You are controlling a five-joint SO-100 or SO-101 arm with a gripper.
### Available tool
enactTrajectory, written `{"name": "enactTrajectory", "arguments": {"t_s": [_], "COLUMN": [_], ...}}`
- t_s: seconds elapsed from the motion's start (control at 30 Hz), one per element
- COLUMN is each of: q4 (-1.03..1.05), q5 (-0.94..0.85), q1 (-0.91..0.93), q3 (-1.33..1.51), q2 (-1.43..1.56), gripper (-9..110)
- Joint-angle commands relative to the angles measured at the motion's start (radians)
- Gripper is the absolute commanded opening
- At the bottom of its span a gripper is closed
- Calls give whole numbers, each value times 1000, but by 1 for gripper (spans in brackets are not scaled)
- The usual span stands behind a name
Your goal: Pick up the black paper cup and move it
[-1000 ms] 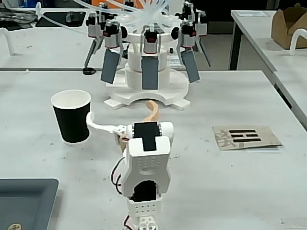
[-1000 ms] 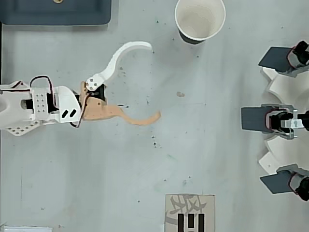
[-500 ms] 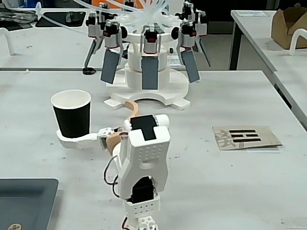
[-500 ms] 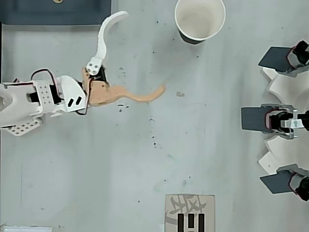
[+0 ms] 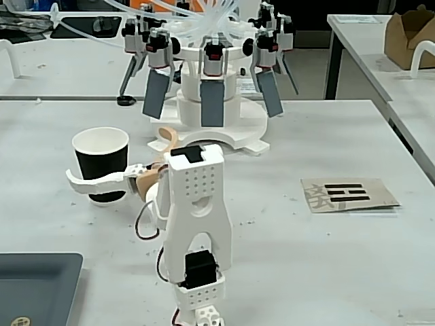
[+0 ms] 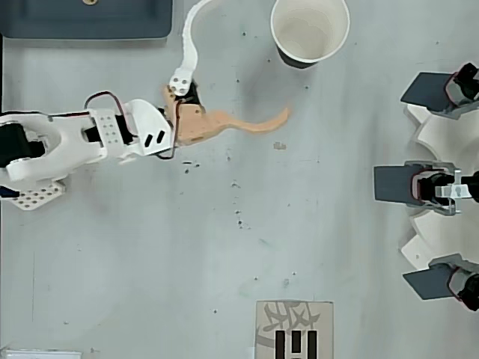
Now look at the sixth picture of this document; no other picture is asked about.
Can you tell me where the tan gripper black servo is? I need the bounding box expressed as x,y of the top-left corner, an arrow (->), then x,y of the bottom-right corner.
161,0 -> 293,148

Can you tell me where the white paper cup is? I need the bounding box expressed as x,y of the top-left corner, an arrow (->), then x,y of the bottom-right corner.
269,0 -> 352,70

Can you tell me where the blue-grey tray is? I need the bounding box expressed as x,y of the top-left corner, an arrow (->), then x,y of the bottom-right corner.
0,0 -> 175,40

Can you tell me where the grey card with black print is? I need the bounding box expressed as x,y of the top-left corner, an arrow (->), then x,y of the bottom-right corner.
254,299 -> 335,359

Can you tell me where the black red gripper cable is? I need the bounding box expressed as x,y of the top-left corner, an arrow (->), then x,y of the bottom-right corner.
156,101 -> 185,162

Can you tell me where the red black arm cable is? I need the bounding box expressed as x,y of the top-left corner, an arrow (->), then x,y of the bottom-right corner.
48,90 -> 136,146

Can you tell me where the camera with dark grey plate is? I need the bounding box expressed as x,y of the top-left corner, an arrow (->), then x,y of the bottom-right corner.
401,253 -> 479,313
373,159 -> 479,217
399,61 -> 479,121

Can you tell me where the white perforated base plate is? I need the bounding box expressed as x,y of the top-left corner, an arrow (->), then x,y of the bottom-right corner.
10,177 -> 67,212

